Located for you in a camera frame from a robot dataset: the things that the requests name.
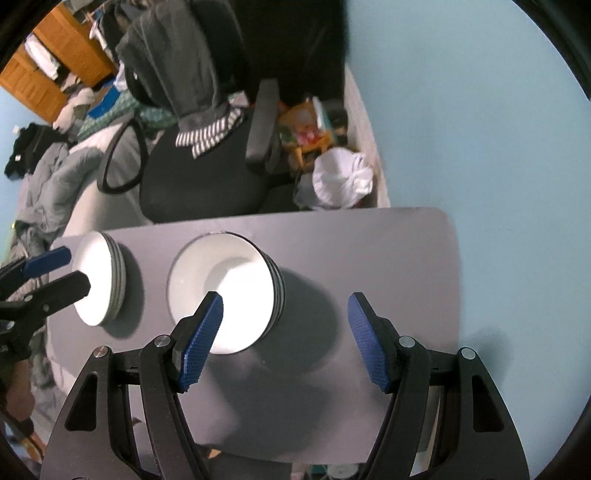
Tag white crumpled bag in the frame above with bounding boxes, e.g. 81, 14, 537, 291
295, 148, 375, 210

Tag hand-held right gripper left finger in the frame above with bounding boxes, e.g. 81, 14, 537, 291
41, 291, 225, 480

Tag black hanging coats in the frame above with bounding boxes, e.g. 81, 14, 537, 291
231, 0, 349, 107

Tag black clothes pile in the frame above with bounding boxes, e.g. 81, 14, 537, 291
4, 122, 61, 178

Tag black office chair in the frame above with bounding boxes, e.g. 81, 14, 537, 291
97, 0, 282, 227

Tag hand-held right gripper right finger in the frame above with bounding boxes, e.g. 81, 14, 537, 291
347, 292, 529, 480

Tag grey duvet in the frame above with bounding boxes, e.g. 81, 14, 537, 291
16, 143, 109, 241

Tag grey bed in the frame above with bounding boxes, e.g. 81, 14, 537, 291
46, 124, 153, 250

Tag white hanging garment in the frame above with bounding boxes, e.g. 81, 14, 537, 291
23, 34, 61, 79

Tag orange wooden wardrobe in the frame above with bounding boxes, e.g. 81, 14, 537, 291
0, 2, 118, 123

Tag colourful packets pile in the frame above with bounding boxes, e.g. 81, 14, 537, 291
277, 97, 352, 167

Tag person's left hand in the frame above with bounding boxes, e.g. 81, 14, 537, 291
0, 362, 35, 423

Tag blue flat box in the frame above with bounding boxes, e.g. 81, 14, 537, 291
88, 85, 123, 118

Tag dark grey striped-hem sweater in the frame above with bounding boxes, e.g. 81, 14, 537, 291
115, 0, 245, 160

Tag green checkered tablecloth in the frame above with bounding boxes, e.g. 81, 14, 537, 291
76, 88, 178, 139

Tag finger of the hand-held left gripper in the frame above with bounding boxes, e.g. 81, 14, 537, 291
23, 246, 72, 278
28, 271, 90, 315

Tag beige clothes pile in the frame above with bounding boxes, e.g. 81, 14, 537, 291
53, 88, 95, 132

